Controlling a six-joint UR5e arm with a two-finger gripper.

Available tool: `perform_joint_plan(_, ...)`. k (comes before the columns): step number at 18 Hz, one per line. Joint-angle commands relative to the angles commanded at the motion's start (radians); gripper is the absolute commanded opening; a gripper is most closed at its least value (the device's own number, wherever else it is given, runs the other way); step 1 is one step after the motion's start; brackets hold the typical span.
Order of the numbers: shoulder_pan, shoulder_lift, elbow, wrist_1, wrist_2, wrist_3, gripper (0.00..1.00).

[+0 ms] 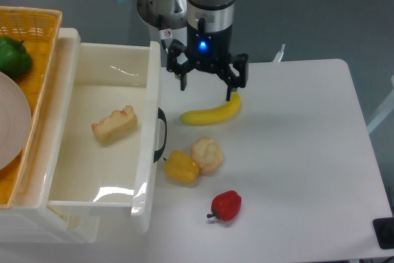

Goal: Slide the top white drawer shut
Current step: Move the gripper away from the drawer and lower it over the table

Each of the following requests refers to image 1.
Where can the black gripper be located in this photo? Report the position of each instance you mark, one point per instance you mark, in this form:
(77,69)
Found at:
(208,52)

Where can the white drawer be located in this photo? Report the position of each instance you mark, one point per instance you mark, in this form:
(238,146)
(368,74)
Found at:
(110,142)

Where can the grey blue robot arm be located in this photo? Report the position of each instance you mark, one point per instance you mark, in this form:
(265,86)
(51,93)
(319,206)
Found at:
(209,15)

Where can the white drawer cabinet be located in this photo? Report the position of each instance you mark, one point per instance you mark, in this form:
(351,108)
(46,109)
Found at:
(30,219)

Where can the yellow banana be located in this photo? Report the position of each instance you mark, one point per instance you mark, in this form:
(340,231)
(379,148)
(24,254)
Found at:
(213,115)

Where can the round bread bun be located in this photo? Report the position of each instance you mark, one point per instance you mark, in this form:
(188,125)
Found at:
(207,154)

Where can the yellow bell pepper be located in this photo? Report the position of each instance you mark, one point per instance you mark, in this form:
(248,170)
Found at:
(180,167)

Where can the toast bread slice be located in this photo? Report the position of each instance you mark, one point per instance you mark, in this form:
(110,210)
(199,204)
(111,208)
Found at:
(119,121)

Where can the red bell pepper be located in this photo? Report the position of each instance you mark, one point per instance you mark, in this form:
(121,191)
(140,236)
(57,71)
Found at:
(225,206)

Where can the yellow woven basket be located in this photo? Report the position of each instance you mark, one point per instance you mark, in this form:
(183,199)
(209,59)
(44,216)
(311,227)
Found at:
(38,28)

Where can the green bell pepper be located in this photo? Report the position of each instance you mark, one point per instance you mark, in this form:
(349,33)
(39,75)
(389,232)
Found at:
(15,60)

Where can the beige round plate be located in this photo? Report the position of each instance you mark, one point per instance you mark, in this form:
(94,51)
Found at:
(15,120)

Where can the black device at edge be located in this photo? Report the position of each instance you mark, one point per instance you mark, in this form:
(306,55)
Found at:
(384,228)

